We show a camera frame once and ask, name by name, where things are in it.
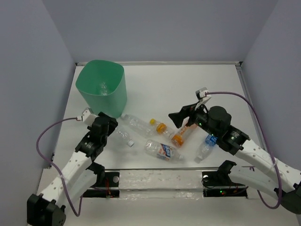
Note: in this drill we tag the orange label bottle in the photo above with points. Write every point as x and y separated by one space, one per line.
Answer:
183 134

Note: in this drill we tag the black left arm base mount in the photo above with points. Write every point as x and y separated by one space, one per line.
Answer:
106 186

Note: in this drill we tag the small clear plastic bottle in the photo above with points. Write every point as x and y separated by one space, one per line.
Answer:
102 89

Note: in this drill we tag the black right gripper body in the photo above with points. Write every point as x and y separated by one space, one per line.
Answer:
200 117

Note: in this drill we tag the clear bottle yellow cap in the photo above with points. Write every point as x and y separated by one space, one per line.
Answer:
162 129

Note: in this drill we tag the crushed clear bottle white cap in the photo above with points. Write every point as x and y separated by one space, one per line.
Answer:
124 136

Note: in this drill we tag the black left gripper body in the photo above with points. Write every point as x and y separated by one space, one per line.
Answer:
111 125

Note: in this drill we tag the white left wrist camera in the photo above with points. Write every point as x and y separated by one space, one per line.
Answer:
87 117

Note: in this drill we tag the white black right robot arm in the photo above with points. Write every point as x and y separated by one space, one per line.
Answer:
271 176

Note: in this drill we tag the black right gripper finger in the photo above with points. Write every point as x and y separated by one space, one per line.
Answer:
186 111
180 122

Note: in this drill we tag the green plastic bin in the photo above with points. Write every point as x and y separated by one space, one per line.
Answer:
113 74

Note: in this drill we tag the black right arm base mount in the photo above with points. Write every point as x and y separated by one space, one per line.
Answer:
218 183

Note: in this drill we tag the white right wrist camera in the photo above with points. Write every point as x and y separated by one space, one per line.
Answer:
202 97

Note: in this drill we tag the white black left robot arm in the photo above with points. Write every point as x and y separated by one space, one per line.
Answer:
50 207

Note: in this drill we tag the clear bottle white blue label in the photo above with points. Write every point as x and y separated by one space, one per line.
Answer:
163 151

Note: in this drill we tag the long clear bottle white cap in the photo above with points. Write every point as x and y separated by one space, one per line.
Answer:
136 124

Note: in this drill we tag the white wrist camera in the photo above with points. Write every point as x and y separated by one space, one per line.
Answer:
202 97
87 117

